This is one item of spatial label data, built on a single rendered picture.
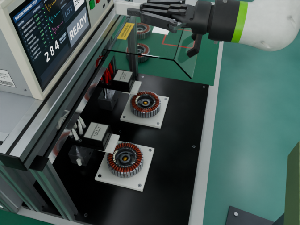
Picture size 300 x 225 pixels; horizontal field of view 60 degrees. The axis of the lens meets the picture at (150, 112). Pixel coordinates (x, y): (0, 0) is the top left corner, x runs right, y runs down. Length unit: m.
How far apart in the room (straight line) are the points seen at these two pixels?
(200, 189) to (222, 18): 0.50
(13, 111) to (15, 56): 0.12
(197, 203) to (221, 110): 1.34
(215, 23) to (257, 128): 1.49
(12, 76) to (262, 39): 0.53
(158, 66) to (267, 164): 1.05
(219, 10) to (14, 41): 0.42
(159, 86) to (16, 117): 0.65
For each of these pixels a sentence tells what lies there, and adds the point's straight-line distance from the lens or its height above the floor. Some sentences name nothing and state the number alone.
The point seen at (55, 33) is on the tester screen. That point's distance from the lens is 0.59.
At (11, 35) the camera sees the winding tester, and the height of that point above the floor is 1.27.
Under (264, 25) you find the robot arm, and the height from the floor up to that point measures 1.21.
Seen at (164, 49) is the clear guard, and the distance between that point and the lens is 0.76.
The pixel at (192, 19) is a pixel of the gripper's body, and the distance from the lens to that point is 0.65.
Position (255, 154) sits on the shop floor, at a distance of 1.91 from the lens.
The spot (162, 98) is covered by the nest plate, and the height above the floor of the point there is 0.78.
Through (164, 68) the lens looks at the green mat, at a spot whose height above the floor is 0.75.
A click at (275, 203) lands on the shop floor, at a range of 1.78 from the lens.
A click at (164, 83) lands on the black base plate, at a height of 0.77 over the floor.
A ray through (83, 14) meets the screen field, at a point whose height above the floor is 1.18.
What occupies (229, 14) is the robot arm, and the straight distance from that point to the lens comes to 0.63.
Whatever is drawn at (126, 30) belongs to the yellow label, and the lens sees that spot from 0.84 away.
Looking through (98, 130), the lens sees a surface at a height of 0.92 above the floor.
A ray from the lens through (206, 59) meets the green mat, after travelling 1.27.
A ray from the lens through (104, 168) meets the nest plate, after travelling 0.84.
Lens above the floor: 1.50
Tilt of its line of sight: 49 degrees down
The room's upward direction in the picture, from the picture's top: straight up
